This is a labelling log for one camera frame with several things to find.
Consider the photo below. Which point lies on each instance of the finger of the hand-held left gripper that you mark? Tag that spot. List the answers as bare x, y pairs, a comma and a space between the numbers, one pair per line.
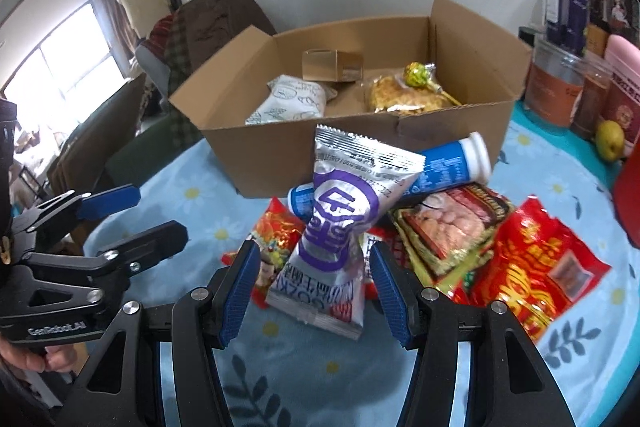
110, 199
155, 239

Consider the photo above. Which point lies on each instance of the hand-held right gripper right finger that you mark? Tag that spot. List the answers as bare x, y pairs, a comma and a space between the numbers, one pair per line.
395, 297

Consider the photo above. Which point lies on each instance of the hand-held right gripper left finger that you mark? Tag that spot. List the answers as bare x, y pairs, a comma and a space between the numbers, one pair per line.
240, 292

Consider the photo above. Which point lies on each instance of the small red cartoon snack packet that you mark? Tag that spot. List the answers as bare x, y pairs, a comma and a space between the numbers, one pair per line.
275, 227

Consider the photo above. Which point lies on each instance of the green brown snack packet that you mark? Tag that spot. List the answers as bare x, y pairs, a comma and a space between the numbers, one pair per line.
445, 227

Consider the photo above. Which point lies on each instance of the silver purple snack packet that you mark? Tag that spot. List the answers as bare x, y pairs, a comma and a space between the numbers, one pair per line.
335, 217

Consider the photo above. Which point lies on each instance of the brown cardboard box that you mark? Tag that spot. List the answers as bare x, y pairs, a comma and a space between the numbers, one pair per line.
260, 162

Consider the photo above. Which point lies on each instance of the large red snack bag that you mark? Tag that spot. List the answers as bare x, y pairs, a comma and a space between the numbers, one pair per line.
530, 277

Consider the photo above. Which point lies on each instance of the blue white tube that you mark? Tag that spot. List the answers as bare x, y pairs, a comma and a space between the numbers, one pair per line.
445, 162

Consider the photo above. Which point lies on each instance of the white pillow snack packet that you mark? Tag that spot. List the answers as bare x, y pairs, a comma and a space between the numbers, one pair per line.
290, 99

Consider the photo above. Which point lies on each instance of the clear bag of yellow snacks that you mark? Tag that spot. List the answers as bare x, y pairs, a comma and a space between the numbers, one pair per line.
400, 97

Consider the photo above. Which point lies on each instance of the green yellow lollipop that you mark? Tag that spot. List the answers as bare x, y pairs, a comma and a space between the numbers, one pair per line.
416, 74

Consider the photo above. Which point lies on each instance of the small gold cardboard box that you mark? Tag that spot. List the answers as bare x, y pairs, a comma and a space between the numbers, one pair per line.
325, 64

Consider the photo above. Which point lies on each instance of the person's left hand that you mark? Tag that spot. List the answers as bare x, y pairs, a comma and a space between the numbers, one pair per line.
55, 359

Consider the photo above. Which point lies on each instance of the dark green chair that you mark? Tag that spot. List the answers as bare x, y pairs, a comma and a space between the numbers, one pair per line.
145, 152

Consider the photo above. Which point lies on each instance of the flat cardboard sheets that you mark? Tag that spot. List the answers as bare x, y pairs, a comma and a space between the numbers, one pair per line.
100, 127

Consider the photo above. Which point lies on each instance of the blue floral tablecloth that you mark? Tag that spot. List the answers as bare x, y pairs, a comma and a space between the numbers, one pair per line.
310, 387

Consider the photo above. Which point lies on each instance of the window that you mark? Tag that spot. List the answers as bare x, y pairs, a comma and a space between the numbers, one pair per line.
65, 67

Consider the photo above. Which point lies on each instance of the beige cushion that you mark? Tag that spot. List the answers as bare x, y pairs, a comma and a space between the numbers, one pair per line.
142, 2

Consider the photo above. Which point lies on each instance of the pile of clothes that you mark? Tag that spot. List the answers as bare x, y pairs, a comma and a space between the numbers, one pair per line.
220, 22

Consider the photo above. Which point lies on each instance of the red canister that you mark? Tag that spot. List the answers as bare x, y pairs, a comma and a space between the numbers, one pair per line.
631, 202

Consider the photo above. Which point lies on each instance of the yellow green apple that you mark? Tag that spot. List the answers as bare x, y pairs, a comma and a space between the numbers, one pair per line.
610, 139

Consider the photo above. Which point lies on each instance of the jar brown contents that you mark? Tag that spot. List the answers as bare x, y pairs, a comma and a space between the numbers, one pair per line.
592, 102

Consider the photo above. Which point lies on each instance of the pink bottle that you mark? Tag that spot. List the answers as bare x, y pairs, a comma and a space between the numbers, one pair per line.
622, 52

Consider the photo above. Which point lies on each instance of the clear jar purple label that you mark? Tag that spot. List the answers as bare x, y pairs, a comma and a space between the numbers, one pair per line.
570, 7

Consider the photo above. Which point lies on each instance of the clear jar dark label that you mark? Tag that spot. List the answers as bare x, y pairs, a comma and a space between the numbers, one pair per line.
625, 12

